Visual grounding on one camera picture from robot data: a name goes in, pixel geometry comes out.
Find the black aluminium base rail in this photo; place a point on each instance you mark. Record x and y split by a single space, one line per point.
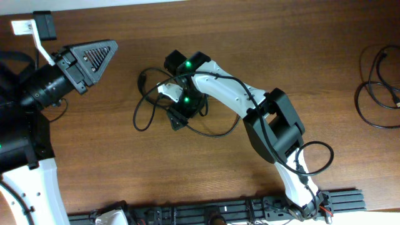
250 211

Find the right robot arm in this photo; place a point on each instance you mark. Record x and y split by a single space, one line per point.
272 124

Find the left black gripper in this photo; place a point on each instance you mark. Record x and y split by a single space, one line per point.
71 69

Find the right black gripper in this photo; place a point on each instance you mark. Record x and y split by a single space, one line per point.
175 119

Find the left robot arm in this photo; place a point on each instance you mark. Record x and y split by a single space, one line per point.
29 177

